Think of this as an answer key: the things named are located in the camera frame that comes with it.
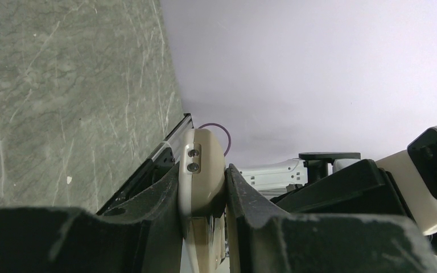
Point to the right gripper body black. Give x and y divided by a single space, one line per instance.
361 188

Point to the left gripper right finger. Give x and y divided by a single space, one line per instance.
264 238

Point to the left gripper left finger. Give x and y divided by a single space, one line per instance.
142 234

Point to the beige remote control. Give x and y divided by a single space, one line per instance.
201 199

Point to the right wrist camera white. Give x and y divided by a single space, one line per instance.
414 171

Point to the aluminium frame rail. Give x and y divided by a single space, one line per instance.
160 161

